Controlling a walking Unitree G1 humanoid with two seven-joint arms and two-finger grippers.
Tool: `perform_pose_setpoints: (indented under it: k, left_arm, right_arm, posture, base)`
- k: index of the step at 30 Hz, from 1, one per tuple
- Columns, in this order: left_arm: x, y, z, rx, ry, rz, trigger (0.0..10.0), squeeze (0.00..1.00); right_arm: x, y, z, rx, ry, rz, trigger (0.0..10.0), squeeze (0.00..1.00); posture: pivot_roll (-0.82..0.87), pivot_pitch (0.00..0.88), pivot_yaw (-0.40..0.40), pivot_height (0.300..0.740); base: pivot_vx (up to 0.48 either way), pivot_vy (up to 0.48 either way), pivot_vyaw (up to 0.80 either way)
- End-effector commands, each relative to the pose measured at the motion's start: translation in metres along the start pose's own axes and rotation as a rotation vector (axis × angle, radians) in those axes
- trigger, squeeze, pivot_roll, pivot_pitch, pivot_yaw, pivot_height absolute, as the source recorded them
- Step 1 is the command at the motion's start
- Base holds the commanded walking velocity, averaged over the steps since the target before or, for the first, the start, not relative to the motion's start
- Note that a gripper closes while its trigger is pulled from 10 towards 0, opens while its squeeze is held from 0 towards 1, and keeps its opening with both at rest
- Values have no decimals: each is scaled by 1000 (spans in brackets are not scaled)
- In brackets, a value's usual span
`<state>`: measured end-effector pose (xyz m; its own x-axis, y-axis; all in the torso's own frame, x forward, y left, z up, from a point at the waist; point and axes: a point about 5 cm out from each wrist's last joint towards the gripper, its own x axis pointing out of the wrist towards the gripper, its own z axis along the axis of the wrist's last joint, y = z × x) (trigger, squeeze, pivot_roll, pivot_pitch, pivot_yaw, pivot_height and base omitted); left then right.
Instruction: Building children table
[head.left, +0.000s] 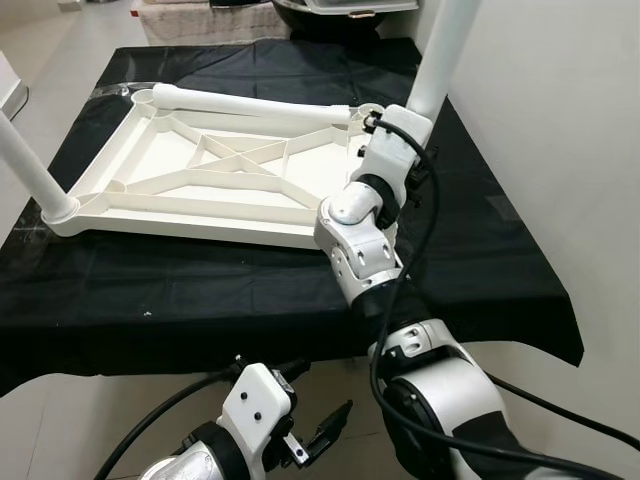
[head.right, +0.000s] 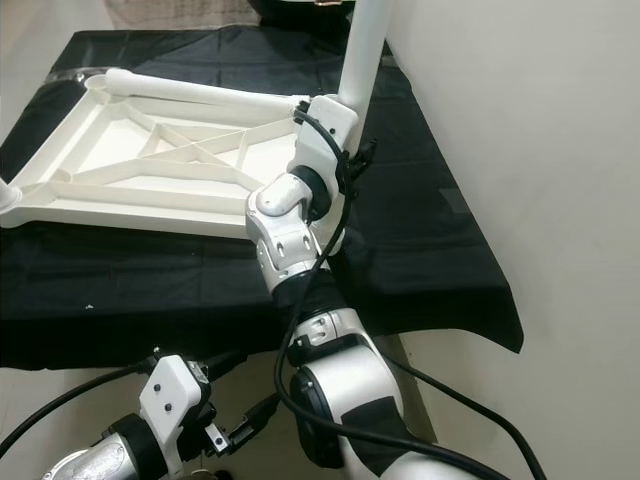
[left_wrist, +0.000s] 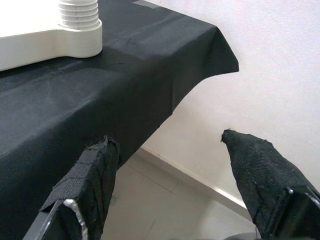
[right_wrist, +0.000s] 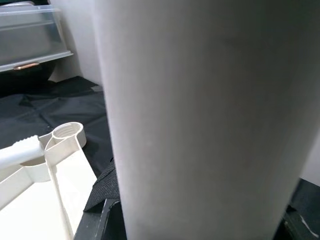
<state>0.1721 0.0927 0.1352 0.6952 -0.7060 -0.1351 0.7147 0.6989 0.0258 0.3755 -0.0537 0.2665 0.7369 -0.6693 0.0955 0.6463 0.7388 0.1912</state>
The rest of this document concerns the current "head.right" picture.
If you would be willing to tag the white plastic table leg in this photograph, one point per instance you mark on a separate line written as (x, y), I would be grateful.
(363, 50)
(210, 90)

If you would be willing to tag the black round basin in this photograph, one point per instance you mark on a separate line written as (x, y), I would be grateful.
(300, 12)

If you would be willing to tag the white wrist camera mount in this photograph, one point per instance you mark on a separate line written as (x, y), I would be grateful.
(320, 135)
(172, 395)

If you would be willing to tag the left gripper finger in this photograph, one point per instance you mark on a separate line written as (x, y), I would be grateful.
(218, 362)
(253, 420)

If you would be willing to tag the beige covered bench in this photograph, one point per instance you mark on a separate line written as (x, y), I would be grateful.
(180, 12)

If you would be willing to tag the cream plastic table top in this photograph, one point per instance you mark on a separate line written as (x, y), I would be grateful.
(190, 170)

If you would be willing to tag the black tablecloth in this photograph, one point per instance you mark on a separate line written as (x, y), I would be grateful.
(160, 290)

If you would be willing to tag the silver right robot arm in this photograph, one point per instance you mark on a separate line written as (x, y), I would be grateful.
(285, 240)

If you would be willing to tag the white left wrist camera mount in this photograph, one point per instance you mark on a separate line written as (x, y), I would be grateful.
(172, 395)

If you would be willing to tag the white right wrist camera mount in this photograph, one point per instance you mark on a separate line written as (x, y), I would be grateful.
(320, 135)

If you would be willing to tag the clear plastic bag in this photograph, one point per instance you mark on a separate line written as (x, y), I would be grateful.
(85, 75)

